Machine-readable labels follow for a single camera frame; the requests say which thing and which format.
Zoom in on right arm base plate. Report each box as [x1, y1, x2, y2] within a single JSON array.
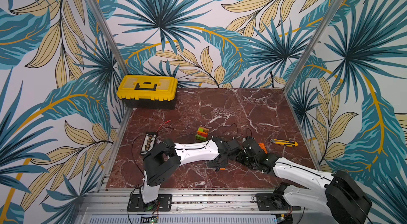
[[254, 193, 302, 212]]

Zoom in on red black wires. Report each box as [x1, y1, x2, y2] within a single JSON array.
[[155, 118, 174, 134]]

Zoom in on red lego brick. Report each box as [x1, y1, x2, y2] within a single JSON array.
[[197, 131, 208, 138]]

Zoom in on small orange lego brick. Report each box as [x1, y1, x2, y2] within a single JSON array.
[[259, 143, 268, 154]]

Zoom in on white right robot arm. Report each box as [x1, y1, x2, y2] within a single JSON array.
[[236, 136, 373, 224]]

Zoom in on aluminium corner post right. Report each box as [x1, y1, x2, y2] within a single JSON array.
[[284, 0, 344, 94]]

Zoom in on yellow black toolbox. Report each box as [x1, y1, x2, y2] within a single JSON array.
[[117, 75, 178, 110]]

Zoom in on long green lego brick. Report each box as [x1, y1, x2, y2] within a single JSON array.
[[195, 134, 207, 141]]

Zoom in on yellow utility knife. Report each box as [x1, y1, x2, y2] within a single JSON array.
[[270, 139, 298, 147]]

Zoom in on aluminium corner post left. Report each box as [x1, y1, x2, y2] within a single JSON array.
[[86, 0, 129, 75]]

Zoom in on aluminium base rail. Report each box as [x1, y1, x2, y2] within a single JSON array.
[[74, 187, 354, 224]]

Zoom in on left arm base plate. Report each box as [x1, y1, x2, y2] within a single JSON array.
[[127, 194, 172, 212]]

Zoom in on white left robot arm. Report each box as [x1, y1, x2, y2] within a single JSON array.
[[140, 138, 241, 205]]

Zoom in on tan lego brick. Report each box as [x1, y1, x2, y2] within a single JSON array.
[[198, 127, 209, 133]]

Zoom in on aluminium corner post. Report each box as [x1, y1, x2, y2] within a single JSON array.
[[86, 0, 129, 75], [284, 0, 344, 94]]

